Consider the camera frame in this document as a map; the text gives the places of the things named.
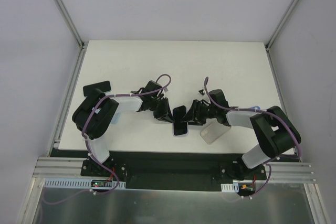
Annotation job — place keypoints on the right white slotted cable duct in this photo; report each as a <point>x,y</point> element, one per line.
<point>230,188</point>

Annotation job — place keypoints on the light blue phone case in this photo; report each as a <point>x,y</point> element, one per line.
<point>115,118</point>

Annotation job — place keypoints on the right aluminium frame post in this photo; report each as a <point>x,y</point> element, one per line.
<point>280,26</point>

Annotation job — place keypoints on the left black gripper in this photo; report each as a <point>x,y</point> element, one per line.
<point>161,108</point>

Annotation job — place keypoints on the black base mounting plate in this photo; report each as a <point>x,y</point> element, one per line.
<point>172,171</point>

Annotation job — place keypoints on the lavender phone case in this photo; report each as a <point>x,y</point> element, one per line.
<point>181,136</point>

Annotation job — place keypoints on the clear translucent phone case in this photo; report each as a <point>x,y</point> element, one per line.
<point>213,131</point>

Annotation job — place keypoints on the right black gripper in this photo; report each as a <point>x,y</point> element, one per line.
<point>197,112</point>

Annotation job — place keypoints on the black smartphone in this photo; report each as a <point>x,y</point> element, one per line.
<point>178,113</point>
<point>104,86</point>

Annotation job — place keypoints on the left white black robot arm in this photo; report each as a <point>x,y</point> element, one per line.
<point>93,117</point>

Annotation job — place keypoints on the horizontal aluminium extrusion rail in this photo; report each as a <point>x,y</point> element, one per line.
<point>282,172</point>

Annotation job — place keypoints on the left white slotted cable duct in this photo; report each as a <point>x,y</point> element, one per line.
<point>75,183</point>

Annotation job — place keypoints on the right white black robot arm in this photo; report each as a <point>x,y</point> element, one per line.
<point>273,130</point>

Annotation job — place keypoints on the white slotted cable duct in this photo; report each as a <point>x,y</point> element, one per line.
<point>230,188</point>
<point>75,183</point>

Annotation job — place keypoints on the left aluminium frame post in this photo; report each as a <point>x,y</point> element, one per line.
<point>70,23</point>

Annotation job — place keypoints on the aluminium frame post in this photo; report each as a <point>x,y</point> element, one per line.
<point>280,26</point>
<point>70,23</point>

